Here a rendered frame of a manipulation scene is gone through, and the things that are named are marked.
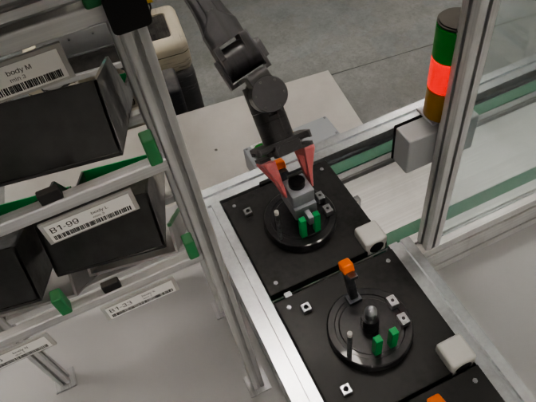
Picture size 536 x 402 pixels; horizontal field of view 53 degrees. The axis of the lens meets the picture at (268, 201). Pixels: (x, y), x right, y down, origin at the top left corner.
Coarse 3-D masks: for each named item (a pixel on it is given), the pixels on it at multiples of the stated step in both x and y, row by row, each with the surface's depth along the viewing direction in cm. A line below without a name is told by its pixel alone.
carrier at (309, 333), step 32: (384, 256) 98; (320, 288) 96; (384, 288) 94; (416, 288) 94; (288, 320) 93; (320, 320) 92; (352, 320) 89; (384, 320) 89; (416, 320) 90; (320, 352) 89; (352, 352) 86; (384, 352) 86; (416, 352) 87; (448, 352) 84; (320, 384) 85; (352, 384) 85; (384, 384) 84; (416, 384) 84
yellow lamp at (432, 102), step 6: (426, 90) 76; (426, 96) 76; (432, 96) 75; (438, 96) 74; (426, 102) 77; (432, 102) 75; (438, 102) 75; (426, 108) 77; (432, 108) 76; (438, 108) 76; (426, 114) 78; (432, 114) 77; (438, 114) 76; (432, 120) 78; (438, 120) 77
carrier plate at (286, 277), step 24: (264, 192) 111; (336, 192) 109; (240, 216) 108; (360, 216) 104; (240, 240) 105; (264, 240) 103; (336, 240) 102; (264, 264) 100; (288, 264) 100; (312, 264) 99; (336, 264) 98; (288, 288) 97
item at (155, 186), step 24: (96, 168) 87; (144, 192) 61; (120, 216) 61; (144, 216) 62; (72, 240) 61; (96, 240) 62; (120, 240) 62; (144, 240) 63; (72, 264) 62; (96, 264) 63
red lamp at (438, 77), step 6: (432, 60) 71; (432, 66) 72; (438, 66) 71; (444, 66) 70; (432, 72) 72; (438, 72) 71; (444, 72) 71; (432, 78) 73; (438, 78) 72; (444, 78) 71; (432, 84) 73; (438, 84) 73; (444, 84) 72; (432, 90) 74; (438, 90) 73; (444, 90) 73
